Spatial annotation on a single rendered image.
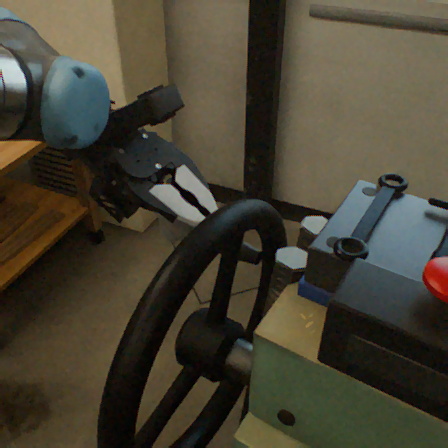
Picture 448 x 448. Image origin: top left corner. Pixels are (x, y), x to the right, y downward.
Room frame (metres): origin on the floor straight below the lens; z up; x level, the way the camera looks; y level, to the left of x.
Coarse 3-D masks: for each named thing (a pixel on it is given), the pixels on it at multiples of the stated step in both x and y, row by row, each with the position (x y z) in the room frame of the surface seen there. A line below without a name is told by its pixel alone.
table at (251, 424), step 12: (252, 420) 0.17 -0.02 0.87; (240, 432) 0.16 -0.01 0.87; (252, 432) 0.16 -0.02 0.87; (264, 432) 0.16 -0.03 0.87; (276, 432) 0.16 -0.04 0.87; (240, 444) 0.16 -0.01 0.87; (252, 444) 0.16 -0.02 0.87; (264, 444) 0.16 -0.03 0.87; (276, 444) 0.16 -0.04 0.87; (288, 444) 0.16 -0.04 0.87; (300, 444) 0.16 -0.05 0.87
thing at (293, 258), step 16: (304, 224) 0.26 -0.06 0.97; (320, 224) 0.27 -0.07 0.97; (304, 240) 0.26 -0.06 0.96; (288, 256) 0.23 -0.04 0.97; (304, 256) 0.23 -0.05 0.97; (272, 272) 0.23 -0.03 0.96; (288, 272) 0.22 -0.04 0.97; (304, 272) 0.22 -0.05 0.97; (272, 288) 0.22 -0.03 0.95; (272, 304) 0.22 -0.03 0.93
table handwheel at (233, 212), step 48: (192, 240) 0.27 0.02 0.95; (240, 240) 0.31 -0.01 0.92; (144, 336) 0.21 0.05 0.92; (192, 336) 0.27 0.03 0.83; (240, 336) 0.28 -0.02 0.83; (144, 384) 0.19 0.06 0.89; (192, 384) 0.24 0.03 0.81; (240, 384) 0.32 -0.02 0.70; (144, 432) 0.20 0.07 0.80; (192, 432) 0.26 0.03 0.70
